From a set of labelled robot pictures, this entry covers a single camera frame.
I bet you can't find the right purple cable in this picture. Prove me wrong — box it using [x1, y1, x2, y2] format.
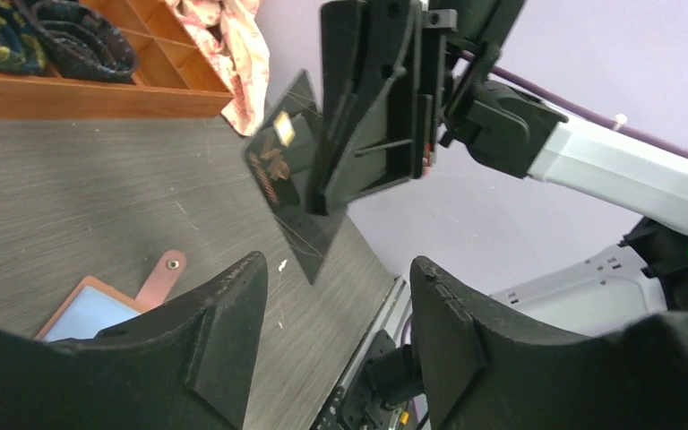
[460, 50, 688, 173]

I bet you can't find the wooden compartment organizer box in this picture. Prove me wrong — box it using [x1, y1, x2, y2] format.
[0, 1, 231, 119]

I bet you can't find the brown leather card holder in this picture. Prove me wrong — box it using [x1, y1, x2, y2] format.
[36, 250, 186, 341]

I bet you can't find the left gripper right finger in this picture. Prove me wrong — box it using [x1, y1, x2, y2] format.
[410, 256, 688, 429]

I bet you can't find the rolled dark tie bottom-middle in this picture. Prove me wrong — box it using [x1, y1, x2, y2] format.
[15, 0, 139, 84]

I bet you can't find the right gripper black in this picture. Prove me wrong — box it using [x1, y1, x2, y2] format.
[305, 1, 529, 215]

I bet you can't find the pink floral crumpled cloth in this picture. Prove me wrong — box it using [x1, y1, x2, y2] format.
[168, 0, 270, 136]

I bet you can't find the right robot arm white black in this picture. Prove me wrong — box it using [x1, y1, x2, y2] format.
[305, 1, 688, 336]

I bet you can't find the rolled dark tie bottom-left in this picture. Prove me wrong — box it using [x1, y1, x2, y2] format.
[0, 1, 47, 75]

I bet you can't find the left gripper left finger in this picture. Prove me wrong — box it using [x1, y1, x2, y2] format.
[0, 251, 268, 429]

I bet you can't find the black gold credit card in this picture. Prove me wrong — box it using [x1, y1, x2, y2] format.
[243, 69, 346, 284]

